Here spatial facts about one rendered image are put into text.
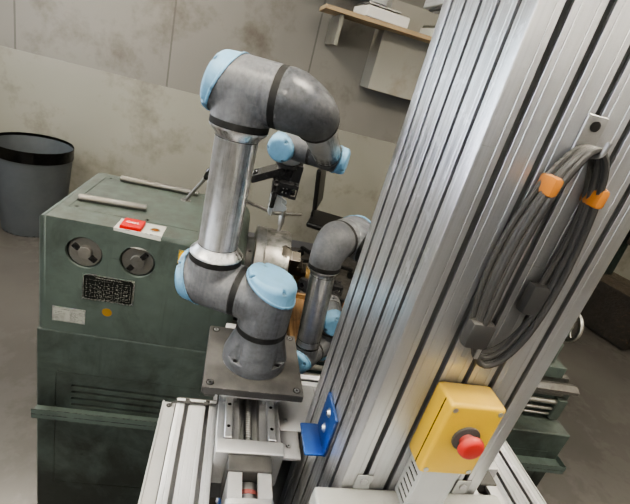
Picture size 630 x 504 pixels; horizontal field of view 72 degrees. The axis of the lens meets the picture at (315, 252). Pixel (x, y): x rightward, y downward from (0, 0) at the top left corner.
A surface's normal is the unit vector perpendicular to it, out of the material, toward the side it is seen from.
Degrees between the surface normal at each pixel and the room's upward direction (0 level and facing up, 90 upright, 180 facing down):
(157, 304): 90
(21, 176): 95
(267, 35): 90
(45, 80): 90
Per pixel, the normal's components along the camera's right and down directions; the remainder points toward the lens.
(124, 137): 0.14, 0.43
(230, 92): -0.22, 0.35
